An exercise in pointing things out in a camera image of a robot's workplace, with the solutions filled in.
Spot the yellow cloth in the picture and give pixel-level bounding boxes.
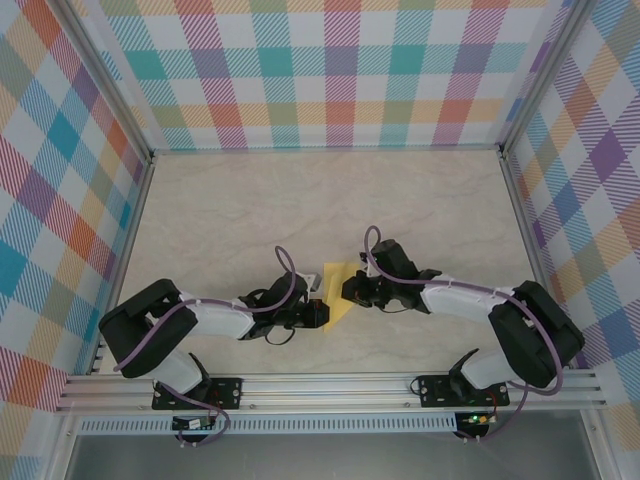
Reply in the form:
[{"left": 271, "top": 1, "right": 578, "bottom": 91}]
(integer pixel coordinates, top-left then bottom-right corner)
[{"left": 321, "top": 261, "right": 361, "bottom": 334}]

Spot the grey metal panel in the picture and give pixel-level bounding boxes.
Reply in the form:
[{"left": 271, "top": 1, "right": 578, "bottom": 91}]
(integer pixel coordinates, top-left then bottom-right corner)
[{"left": 64, "top": 433, "right": 601, "bottom": 480}]

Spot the left gripper thin black cable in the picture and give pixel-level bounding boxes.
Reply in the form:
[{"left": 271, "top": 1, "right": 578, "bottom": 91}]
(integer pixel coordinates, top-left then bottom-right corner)
[{"left": 263, "top": 325, "right": 297, "bottom": 347}]

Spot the aluminium mounting rail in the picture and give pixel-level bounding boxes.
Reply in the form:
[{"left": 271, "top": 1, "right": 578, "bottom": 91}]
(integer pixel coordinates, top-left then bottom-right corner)
[{"left": 54, "top": 369, "right": 609, "bottom": 414}]

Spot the slotted grey cable duct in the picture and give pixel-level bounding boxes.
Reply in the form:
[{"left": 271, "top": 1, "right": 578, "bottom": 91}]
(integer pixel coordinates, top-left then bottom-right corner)
[{"left": 78, "top": 412, "right": 459, "bottom": 435}]

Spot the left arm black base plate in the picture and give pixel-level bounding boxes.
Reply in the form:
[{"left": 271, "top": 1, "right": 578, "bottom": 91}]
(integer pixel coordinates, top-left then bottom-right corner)
[{"left": 151, "top": 377, "right": 245, "bottom": 412}]

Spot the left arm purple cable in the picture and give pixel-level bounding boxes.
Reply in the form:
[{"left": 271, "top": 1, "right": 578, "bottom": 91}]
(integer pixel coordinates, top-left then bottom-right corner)
[{"left": 113, "top": 244, "right": 296, "bottom": 447}]

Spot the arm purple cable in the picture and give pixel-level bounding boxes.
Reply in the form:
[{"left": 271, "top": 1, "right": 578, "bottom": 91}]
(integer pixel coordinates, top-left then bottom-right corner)
[
  {"left": 363, "top": 225, "right": 569, "bottom": 444},
  {"left": 113, "top": 244, "right": 296, "bottom": 447}
]

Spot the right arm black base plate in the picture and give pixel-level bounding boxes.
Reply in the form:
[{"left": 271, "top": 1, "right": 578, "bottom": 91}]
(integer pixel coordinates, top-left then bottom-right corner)
[{"left": 417, "top": 373, "right": 511, "bottom": 409}]

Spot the aluminium frame bar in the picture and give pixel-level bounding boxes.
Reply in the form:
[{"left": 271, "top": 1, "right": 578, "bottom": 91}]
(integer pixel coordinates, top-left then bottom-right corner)
[{"left": 149, "top": 143, "right": 504, "bottom": 156}]

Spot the aluminium side frame rail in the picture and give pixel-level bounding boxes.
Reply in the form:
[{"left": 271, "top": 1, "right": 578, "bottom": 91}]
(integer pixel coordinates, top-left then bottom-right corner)
[
  {"left": 499, "top": 152, "right": 575, "bottom": 370},
  {"left": 87, "top": 154, "right": 156, "bottom": 376}
]

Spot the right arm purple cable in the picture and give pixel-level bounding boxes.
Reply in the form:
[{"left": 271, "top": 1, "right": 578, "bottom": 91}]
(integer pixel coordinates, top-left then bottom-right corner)
[{"left": 363, "top": 225, "right": 569, "bottom": 444}]

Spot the aluminium frame post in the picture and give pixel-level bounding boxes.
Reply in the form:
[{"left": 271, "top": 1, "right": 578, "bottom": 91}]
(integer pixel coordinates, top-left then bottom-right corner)
[
  {"left": 58, "top": 0, "right": 155, "bottom": 164},
  {"left": 498, "top": 0, "right": 594, "bottom": 156}
]

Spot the short aluminium frame leg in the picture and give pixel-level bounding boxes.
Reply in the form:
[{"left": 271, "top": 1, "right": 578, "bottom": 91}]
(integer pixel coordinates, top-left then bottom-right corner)
[
  {"left": 47, "top": 413, "right": 84, "bottom": 480},
  {"left": 579, "top": 410, "right": 615, "bottom": 480}
]

